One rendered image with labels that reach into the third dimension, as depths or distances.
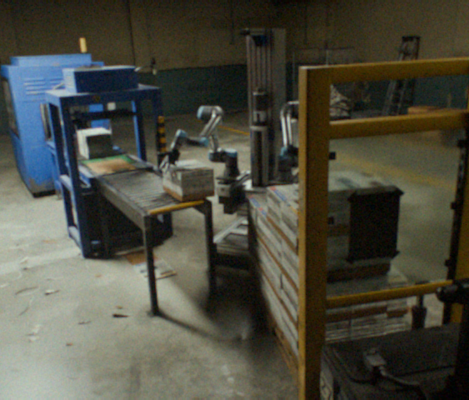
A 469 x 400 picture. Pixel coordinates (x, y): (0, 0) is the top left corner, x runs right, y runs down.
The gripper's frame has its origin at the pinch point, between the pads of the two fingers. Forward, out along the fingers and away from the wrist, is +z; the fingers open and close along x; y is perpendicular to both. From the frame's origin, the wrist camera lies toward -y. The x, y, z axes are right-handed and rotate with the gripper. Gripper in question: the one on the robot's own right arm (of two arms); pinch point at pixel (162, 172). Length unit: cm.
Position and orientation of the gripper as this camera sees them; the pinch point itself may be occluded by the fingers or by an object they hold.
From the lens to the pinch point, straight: 372.3
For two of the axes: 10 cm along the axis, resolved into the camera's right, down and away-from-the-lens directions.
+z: -4.1, 9.1, 0.2
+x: -5.0, -2.4, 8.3
